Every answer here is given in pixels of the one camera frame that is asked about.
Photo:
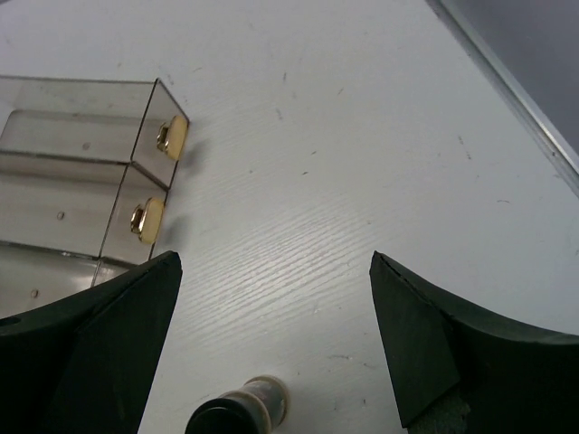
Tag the black cap pepper shaker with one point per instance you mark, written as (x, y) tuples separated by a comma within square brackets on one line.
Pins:
[(258, 407)]

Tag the clear tiered organizer rack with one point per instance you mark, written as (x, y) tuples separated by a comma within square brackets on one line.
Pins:
[(86, 168)]

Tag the aluminium table frame rail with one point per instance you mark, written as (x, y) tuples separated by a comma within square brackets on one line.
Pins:
[(529, 51)]

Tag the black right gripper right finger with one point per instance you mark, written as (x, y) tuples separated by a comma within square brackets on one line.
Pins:
[(456, 367)]

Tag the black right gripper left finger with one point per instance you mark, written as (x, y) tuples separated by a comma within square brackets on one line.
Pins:
[(86, 363)]

